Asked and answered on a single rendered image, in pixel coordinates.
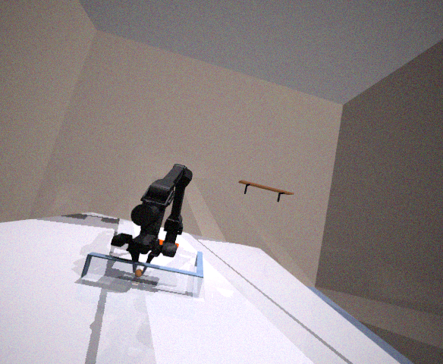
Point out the low clear corner walls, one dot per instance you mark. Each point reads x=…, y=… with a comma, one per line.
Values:
x=142, y=277

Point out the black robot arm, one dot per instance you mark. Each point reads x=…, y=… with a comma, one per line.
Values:
x=157, y=197

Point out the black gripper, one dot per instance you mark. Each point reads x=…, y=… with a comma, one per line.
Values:
x=167, y=250

